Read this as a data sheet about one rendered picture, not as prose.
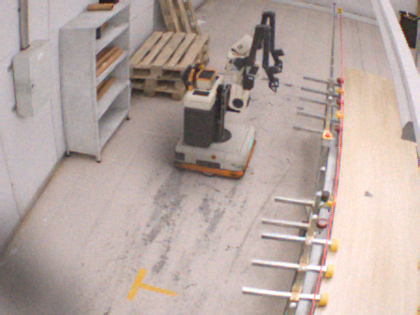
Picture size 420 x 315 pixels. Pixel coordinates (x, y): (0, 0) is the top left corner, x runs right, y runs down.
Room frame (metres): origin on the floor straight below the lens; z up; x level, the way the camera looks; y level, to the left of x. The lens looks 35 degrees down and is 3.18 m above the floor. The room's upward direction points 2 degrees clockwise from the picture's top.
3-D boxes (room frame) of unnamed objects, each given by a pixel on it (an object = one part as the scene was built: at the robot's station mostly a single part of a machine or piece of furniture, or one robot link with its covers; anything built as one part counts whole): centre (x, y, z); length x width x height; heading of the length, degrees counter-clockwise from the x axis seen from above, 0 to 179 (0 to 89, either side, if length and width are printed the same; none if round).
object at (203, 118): (4.58, 0.03, 0.59); 0.55 x 0.34 x 0.83; 166
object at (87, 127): (4.91, 1.22, 0.78); 0.90 x 0.45 x 1.55; 166
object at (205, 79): (4.58, 0.05, 0.87); 0.23 x 0.15 x 0.11; 166
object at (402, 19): (8.93, -4.06, 0.36); 0.59 x 0.58 x 0.73; 166
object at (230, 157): (4.55, -0.06, 0.16); 0.67 x 0.64 x 0.25; 76
